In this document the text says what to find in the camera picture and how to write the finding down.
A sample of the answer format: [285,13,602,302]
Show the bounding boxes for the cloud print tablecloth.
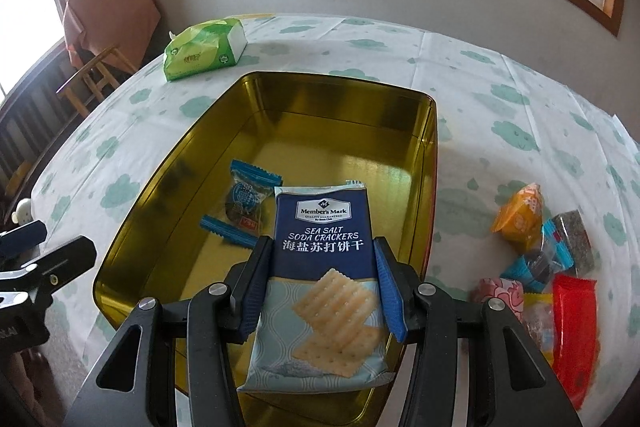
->
[31,13,640,427]

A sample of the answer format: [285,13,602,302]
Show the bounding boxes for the red snack packet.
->
[552,274,601,410]

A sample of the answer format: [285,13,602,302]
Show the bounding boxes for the gold-lined rectangular tin box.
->
[94,71,438,427]

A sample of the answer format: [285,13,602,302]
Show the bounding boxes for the clear yellow-edged snack packet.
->
[522,292,556,365]

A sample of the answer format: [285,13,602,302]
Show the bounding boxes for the orange snack packet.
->
[491,183,546,253]

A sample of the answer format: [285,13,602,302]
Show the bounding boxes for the white plush toy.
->
[11,199,33,225]

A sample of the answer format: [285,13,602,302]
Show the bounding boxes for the wooden stool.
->
[56,47,138,118]

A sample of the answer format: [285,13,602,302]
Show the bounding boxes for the bright side window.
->
[0,0,68,108]

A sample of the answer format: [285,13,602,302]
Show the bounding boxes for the green tissue pack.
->
[164,16,248,82]

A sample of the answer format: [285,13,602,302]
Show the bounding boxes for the blue wrapped dark snack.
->
[200,159,283,250]
[500,219,576,293]

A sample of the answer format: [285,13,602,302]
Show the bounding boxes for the blue cracker packet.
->
[236,179,396,395]

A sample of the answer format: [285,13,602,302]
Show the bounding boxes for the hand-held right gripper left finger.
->
[62,236,274,427]

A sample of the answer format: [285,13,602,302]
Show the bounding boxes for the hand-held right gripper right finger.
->
[372,236,583,427]

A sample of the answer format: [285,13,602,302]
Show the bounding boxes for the dark wooden bench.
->
[0,57,68,208]

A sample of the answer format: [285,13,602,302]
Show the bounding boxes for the clear sesame bar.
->
[552,209,596,278]

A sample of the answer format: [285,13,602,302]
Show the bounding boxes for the pink snack packet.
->
[472,278,526,328]

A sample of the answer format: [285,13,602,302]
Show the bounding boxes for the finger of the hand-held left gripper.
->
[0,239,98,303]
[0,221,48,260]

